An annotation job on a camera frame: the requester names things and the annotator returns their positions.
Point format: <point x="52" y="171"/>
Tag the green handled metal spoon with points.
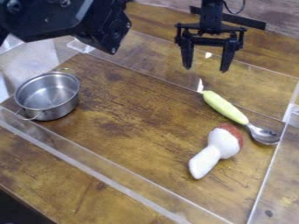
<point x="264" y="136"/>

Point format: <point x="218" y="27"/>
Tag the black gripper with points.
<point x="191" y="35"/>

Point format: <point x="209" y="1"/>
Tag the clear acrylic triangle stand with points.
<point x="79" y="46"/>

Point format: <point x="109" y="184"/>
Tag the red white toy mushroom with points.
<point x="224" y="145"/>

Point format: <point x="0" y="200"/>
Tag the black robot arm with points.
<point x="99" y="23"/>

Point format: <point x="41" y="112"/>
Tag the small steel pot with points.
<point x="47" y="97"/>

